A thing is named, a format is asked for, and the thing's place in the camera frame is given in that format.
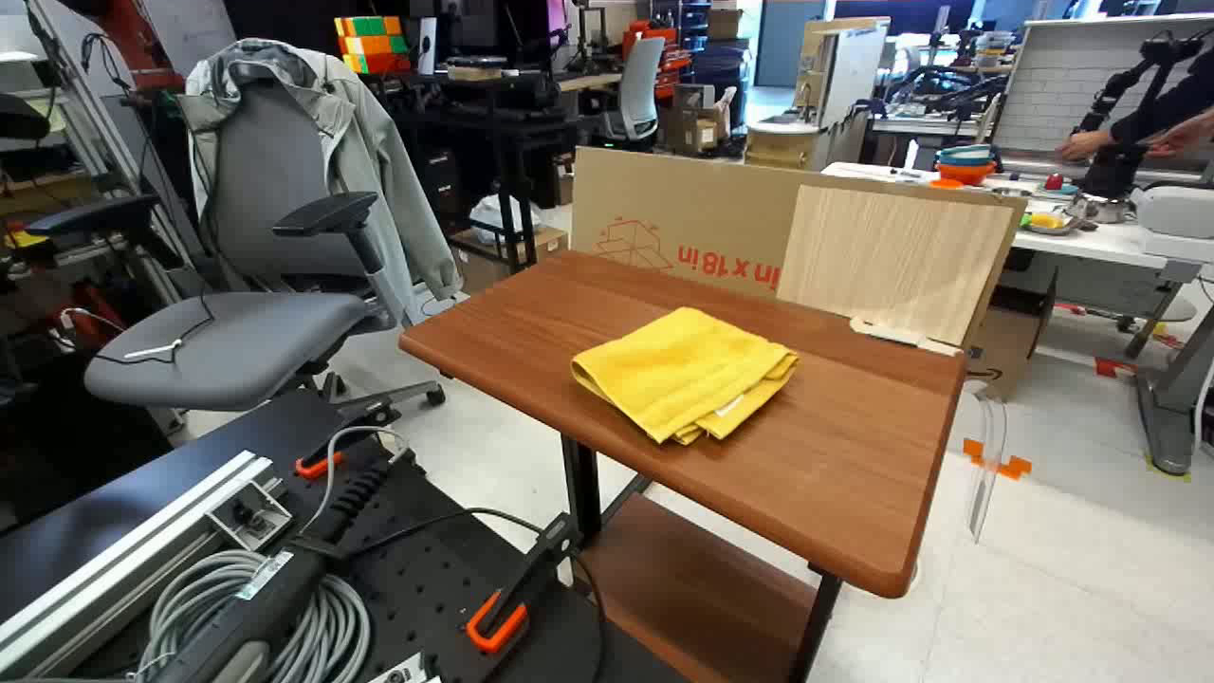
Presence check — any black ribbed cable connector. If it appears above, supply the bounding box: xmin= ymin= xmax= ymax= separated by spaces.
xmin=288 ymin=451 xmax=399 ymax=561

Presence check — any colourful block box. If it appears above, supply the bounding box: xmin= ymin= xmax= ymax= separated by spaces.
xmin=332 ymin=12 xmax=413 ymax=78

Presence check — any gray office chair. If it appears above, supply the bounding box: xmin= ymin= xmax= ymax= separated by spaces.
xmin=79 ymin=73 xmax=447 ymax=440

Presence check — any orange blue bowl stack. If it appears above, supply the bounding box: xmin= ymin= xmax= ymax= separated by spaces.
xmin=935 ymin=142 xmax=1001 ymax=189

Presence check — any wooden desk shelf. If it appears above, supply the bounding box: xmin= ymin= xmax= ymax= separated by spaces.
xmin=572 ymin=486 xmax=828 ymax=683

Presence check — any dark sleeved person arm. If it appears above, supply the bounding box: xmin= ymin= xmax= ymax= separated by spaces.
xmin=1054 ymin=48 xmax=1214 ymax=166

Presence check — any black background desk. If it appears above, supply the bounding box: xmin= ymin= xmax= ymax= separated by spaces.
xmin=413 ymin=69 xmax=586 ymax=277

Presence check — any black clamp orange handle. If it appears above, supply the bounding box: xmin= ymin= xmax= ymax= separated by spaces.
xmin=463 ymin=508 xmax=581 ymax=660
xmin=293 ymin=424 xmax=393 ymax=486

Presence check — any clear plastic stand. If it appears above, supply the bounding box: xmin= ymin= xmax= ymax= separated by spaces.
xmin=965 ymin=384 xmax=1017 ymax=545

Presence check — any orange floor tape marker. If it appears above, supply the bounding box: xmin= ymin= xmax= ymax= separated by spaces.
xmin=960 ymin=435 xmax=1035 ymax=481

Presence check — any white perforated panel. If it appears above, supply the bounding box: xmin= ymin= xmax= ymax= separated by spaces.
xmin=989 ymin=12 xmax=1214 ymax=161

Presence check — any white workbench table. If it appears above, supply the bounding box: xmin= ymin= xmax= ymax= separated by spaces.
xmin=1010 ymin=185 xmax=1214 ymax=479

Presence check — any aluminium extrusion rail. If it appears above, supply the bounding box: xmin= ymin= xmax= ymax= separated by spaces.
xmin=0 ymin=446 xmax=277 ymax=675

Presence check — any beige tall box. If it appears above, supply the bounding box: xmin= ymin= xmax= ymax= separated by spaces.
xmin=793 ymin=15 xmax=892 ymax=129

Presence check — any black perforated mounting board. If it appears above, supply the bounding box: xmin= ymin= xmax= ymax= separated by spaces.
xmin=0 ymin=384 xmax=613 ymax=683

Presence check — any yellow towel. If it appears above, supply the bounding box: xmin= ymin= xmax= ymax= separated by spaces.
xmin=570 ymin=302 xmax=805 ymax=446

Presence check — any gray cable bundle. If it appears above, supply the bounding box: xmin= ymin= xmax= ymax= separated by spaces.
xmin=130 ymin=545 xmax=376 ymax=683

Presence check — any light gray jacket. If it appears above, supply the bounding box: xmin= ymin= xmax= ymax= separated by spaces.
xmin=184 ymin=34 xmax=468 ymax=326

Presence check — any silver metal bracket box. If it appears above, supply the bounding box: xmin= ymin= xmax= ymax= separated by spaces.
xmin=207 ymin=479 xmax=295 ymax=555

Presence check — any brown cardboard sheet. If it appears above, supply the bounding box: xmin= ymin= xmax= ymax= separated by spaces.
xmin=570 ymin=142 xmax=811 ymax=298

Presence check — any light wooden panel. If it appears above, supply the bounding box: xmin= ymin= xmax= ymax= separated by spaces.
xmin=776 ymin=179 xmax=1027 ymax=357

